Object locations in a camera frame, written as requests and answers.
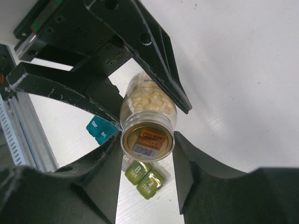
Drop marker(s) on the clear bottle yellow capsules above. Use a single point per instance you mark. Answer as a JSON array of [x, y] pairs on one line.
[[147, 112]]

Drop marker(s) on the gold bottle cap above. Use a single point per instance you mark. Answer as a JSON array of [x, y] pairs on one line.
[[147, 142]]

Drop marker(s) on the weekly pill organizer strip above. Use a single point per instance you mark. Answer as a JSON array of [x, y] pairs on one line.
[[144, 176]]

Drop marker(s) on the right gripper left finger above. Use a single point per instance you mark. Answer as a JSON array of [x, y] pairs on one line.
[[82, 192]]

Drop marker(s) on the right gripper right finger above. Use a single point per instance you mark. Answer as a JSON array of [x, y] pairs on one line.
[[210, 192]]

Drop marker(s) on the white slotted cable duct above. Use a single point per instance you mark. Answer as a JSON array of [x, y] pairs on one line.
[[10, 136]]

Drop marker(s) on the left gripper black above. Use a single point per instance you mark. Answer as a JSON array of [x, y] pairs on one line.
[[65, 32]]

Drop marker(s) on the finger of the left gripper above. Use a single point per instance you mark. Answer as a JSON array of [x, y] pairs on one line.
[[147, 42]]

